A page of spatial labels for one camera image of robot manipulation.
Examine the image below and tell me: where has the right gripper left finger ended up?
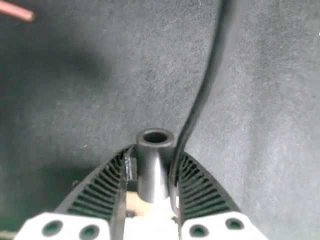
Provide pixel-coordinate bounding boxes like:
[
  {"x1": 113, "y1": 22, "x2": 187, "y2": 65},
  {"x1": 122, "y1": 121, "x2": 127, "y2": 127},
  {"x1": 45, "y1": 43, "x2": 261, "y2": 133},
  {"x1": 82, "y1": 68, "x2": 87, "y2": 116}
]
[{"x1": 15, "y1": 145, "x2": 138, "y2": 240}]

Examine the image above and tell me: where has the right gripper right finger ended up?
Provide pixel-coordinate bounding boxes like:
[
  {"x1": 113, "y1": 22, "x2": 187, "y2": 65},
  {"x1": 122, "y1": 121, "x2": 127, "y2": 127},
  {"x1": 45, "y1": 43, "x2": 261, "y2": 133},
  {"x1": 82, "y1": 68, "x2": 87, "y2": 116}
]
[{"x1": 167, "y1": 151, "x2": 264, "y2": 240}]

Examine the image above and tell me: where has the black cable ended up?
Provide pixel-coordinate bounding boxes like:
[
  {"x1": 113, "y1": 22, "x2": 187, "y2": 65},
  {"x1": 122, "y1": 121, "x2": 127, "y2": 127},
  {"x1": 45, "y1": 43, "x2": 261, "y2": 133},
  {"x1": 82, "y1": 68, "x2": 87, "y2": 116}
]
[{"x1": 169, "y1": 0, "x2": 242, "y2": 198}]

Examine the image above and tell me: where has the black cylindrical sleeve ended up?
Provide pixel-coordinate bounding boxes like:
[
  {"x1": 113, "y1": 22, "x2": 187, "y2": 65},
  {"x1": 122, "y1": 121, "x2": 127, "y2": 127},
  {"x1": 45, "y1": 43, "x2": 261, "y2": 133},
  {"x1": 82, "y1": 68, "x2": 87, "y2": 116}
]
[{"x1": 135, "y1": 127, "x2": 175, "y2": 203}]

